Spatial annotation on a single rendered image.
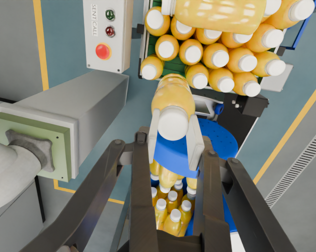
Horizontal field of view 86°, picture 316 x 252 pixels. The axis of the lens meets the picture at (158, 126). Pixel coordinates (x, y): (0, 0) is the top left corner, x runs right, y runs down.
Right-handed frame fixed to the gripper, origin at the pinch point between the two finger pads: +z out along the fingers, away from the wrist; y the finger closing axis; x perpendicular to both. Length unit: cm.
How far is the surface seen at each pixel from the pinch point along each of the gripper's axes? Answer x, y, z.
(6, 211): -184, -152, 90
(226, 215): -74, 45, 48
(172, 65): 0, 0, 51
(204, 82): -0.1, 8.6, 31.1
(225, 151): -16.3, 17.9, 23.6
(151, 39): 8, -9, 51
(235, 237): -77, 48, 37
